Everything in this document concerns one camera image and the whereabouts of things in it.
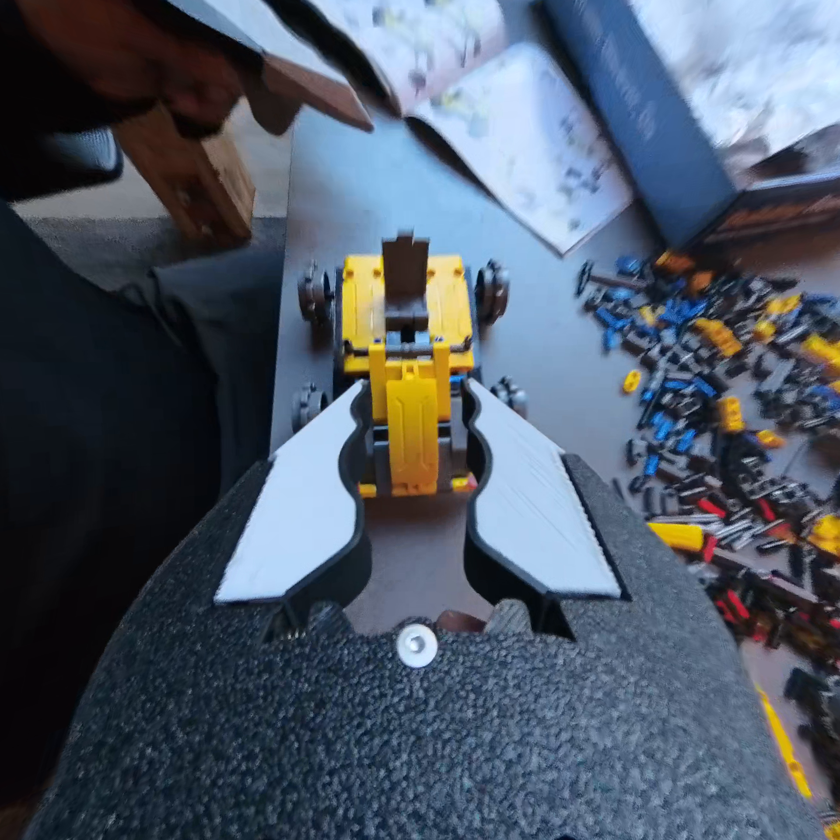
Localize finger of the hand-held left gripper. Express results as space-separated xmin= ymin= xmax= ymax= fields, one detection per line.
xmin=264 ymin=0 xmax=404 ymax=119
xmin=167 ymin=0 xmax=376 ymax=137

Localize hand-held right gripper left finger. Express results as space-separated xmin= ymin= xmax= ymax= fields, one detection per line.
xmin=215 ymin=379 xmax=371 ymax=608

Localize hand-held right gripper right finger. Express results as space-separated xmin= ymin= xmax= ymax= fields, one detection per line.
xmin=462 ymin=379 xmax=624 ymax=601

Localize yellow toy brick car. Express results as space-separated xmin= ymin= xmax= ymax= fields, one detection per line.
xmin=292 ymin=230 xmax=529 ymax=500

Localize pile of small brick connectors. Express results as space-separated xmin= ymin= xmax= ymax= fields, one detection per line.
xmin=576 ymin=249 xmax=840 ymax=756

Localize grey desk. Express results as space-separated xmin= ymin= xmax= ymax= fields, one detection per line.
xmin=269 ymin=85 xmax=840 ymax=840

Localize person's left hand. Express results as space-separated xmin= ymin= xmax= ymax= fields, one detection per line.
xmin=20 ymin=0 xmax=257 ymax=140

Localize wooden furniture leg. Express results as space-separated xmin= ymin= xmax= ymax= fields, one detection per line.
xmin=113 ymin=98 xmax=257 ymax=249

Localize open instruction booklet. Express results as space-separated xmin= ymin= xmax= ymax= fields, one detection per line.
xmin=308 ymin=0 xmax=634 ymax=257

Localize person's dark clothing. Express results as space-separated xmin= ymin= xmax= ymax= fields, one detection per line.
xmin=0 ymin=128 xmax=283 ymax=788

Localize blue cardboard kit box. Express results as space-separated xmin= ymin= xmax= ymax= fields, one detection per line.
xmin=538 ymin=0 xmax=840 ymax=247

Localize crumpled clear plastic bags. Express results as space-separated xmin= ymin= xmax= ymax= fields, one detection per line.
xmin=630 ymin=0 xmax=840 ymax=172

